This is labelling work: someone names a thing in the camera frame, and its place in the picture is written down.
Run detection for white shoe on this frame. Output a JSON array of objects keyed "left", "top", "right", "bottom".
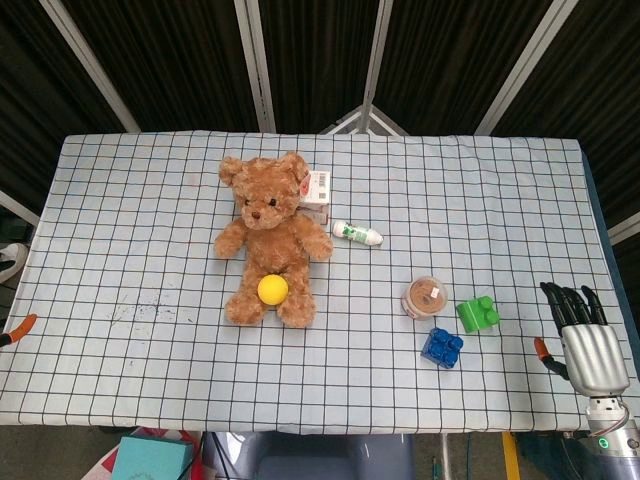
[{"left": 0, "top": 243, "right": 29, "bottom": 282}]

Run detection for white triangular post foot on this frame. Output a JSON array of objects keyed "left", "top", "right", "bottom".
[{"left": 318, "top": 104, "right": 410, "bottom": 137}]

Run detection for yellow ball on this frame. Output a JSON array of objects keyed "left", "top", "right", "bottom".
[{"left": 257, "top": 273, "right": 290, "bottom": 306}]

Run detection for blue building block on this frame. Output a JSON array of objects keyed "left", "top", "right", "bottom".
[{"left": 419, "top": 327, "right": 465, "bottom": 371}]

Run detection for white carton box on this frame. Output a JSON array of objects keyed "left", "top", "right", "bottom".
[{"left": 298, "top": 169, "right": 334, "bottom": 226}]

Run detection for white partition post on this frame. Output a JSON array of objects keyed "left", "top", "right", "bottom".
[
  {"left": 359, "top": 0, "right": 395, "bottom": 109},
  {"left": 473, "top": 0, "right": 582, "bottom": 136},
  {"left": 233, "top": 0, "right": 277, "bottom": 134},
  {"left": 607, "top": 212, "right": 640, "bottom": 246},
  {"left": 0, "top": 189, "right": 41, "bottom": 227},
  {"left": 38, "top": 0, "right": 142, "bottom": 134}
]

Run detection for teal box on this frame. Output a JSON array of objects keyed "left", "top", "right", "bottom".
[{"left": 110, "top": 434, "right": 194, "bottom": 480}]

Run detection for clear jar brown contents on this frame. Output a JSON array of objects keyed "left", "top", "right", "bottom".
[{"left": 400, "top": 274, "right": 449, "bottom": 320}]

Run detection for green building block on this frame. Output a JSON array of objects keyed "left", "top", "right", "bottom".
[{"left": 455, "top": 295, "right": 501, "bottom": 335}]

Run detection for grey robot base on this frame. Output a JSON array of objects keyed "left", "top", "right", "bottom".
[{"left": 202, "top": 430, "right": 416, "bottom": 480}]

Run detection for brown teddy bear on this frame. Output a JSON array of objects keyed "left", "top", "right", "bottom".
[{"left": 213, "top": 152, "right": 335, "bottom": 329}]

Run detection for white green plastic bottle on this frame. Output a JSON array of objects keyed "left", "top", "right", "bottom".
[{"left": 332, "top": 219, "right": 386, "bottom": 247}]

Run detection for yellow floor strip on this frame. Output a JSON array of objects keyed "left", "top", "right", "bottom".
[{"left": 501, "top": 432, "right": 522, "bottom": 480}]

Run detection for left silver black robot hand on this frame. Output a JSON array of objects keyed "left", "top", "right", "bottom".
[{"left": 0, "top": 313, "right": 39, "bottom": 348}]

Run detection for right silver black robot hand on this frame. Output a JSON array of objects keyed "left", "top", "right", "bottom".
[{"left": 533, "top": 281, "right": 631, "bottom": 398}]

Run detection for blue checkered tablecloth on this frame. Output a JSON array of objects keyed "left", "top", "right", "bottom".
[{"left": 0, "top": 130, "right": 640, "bottom": 435}]

